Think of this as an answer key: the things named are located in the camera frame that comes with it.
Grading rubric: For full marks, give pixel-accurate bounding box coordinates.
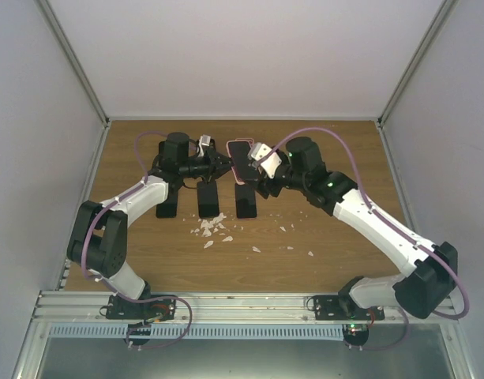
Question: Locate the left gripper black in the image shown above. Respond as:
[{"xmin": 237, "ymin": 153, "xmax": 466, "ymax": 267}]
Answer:
[{"xmin": 180, "ymin": 146, "xmax": 237, "ymax": 185}]

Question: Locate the pink case phone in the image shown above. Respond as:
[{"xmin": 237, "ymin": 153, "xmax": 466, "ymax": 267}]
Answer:
[
  {"xmin": 234, "ymin": 184, "xmax": 257, "ymax": 220},
  {"xmin": 227, "ymin": 140, "xmax": 259, "ymax": 185}
]

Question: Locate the black phone face down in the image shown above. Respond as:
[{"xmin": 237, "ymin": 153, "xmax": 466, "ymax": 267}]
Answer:
[{"xmin": 197, "ymin": 181, "xmax": 220, "ymax": 219}]

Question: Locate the black phone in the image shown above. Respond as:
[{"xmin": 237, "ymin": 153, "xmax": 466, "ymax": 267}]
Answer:
[{"xmin": 156, "ymin": 197, "xmax": 178, "ymax": 219}]

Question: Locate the black phone case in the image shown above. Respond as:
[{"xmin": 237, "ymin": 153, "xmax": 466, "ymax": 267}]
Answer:
[{"xmin": 157, "ymin": 141, "xmax": 167, "ymax": 159}]

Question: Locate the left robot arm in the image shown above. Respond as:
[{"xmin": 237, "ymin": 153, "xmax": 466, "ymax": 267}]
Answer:
[{"xmin": 66, "ymin": 132, "xmax": 232, "ymax": 319}]

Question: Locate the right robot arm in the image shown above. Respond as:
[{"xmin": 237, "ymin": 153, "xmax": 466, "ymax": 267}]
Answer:
[{"xmin": 248, "ymin": 137, "xmax": 458, "ymax": 320}]

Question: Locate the white debris pile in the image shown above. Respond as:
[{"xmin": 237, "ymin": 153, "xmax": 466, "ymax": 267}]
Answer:
[{"xmin": 189, "ymin": 212, "xmax": 318, "ymax": 257}]

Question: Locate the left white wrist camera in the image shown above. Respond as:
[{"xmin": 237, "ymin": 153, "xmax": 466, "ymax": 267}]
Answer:
[{"xmin": 197, "ymin": 134, "xmax": 215, "ymax": 157}]

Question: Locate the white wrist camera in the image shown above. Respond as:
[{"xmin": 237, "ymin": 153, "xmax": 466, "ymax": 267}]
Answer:
[
  {"xmin": 197, "ymin": 134, "xmax": 215, "ymax": 157},
  {"xmin": 248, "ymin": 142, "xmax": 282, "ymax": 178}
]

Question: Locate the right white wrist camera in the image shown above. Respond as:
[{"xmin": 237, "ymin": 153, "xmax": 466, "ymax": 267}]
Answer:
[{"xmin": 248, "ymin": 142, "xmax": 282, "ymax": 178}]

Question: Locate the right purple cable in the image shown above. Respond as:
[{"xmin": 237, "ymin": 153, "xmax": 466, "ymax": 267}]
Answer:
[{"xmin": 265, "ymin": 126, "xmax": 471, "ymax": 352}]

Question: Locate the purple cable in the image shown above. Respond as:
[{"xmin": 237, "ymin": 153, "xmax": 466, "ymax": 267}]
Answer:
[
  {"xmin": 82, "ymin": 131, "xmax": 193, "ymax": 351},
  {"xmin": 265, "ymin": 126, "xmax": 471, "ymax": 352}
]

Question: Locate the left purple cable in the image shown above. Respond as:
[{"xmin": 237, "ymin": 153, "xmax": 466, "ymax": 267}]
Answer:
[{"xmin": 82, "ymin": 131, "xmax": 193, "ymax": 351}]

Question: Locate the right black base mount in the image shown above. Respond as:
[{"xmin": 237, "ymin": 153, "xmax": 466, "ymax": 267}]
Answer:
[{"xmin": 305, "ymin": 295, "xmax": 385, "ymax": 321}]

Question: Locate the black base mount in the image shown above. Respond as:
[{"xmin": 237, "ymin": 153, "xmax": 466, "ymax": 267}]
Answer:
[
  {"xmin": 305, "ymin": 295, "xmax": 385, "ymax": 321},
  {"xmin": 99, "ymin": 295, "xmax": 177, "ymax": 322}
]

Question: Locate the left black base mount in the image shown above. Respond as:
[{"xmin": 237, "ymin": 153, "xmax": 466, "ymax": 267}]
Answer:
[{"xmin": 99, "ymin": 295, "xmax": 177, "ymax": 322}]

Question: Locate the aluminium front rail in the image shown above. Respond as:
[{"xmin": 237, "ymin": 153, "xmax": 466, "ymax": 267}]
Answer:
[{"xmin": 32, "ymin": 291, "xmax": 458, "ymax": 325}]

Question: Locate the grey slotted cable duct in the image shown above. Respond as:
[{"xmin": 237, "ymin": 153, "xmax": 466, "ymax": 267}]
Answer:
[{"xmin": 49, "ymin": 323, "xmax": 343, "ymax": 341}]

